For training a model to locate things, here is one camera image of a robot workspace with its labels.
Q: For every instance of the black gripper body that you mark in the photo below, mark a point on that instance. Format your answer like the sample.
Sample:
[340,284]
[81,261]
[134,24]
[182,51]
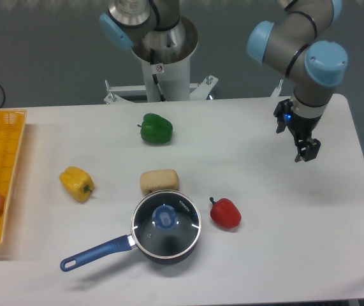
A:
[301,120]

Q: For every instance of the green bell pepper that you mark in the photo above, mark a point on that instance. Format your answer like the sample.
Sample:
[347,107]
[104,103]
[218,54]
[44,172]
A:
[155,129]

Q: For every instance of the beige bread loaf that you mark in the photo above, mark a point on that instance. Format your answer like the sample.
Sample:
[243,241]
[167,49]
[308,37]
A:
[156,180]

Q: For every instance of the red bell pepper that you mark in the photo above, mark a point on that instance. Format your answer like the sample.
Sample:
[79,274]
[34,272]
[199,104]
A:
[224,213]

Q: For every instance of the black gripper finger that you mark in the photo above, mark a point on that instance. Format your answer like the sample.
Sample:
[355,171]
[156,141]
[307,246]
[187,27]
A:
[283,114]
[307,149]

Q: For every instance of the yellow bell pepper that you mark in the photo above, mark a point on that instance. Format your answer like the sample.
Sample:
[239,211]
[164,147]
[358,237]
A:
[78,183]

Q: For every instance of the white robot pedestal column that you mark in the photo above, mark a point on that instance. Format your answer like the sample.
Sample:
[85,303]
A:
[165,61]

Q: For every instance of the blue saucepan with handle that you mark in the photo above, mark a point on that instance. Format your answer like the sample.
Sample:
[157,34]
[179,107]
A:
[119,244]

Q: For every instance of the glass lid blue knob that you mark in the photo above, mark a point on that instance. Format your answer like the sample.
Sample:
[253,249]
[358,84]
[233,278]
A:
[166,226]

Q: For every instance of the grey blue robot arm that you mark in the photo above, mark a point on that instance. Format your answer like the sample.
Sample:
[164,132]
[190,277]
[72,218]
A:
[292,47]

